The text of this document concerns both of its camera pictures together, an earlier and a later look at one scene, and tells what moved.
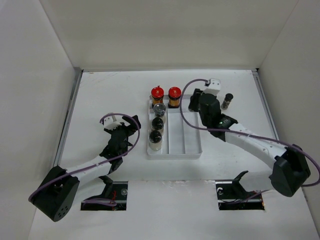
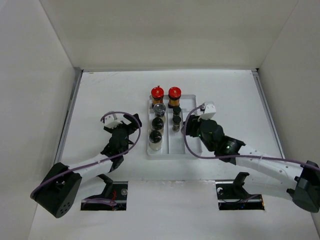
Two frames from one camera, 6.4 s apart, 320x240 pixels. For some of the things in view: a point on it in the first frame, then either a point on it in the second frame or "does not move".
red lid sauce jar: [157, 94] does not move
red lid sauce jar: [174, 95] does not move
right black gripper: [194, 99] -> [192, 124]
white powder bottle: [155, 140] does not move
